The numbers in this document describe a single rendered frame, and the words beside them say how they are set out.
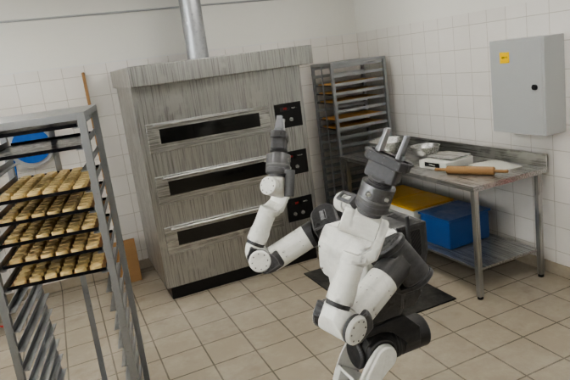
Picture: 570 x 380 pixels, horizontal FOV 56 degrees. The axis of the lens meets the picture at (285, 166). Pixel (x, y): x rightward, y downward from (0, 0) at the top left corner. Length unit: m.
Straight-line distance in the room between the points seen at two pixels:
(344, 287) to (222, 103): 3.41
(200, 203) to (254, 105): 0.98
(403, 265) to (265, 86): 3.41
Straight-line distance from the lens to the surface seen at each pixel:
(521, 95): 4.33
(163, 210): 4.62
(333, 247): 1.71
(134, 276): 5.49
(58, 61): 5.45
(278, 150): 1.91
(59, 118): 2.35
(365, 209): 1.35
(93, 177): 2.37
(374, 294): 1.48
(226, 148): 4.68
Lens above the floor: 1.93
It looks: 11 degrees down
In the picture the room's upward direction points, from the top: 7 degrees counter-clockwise
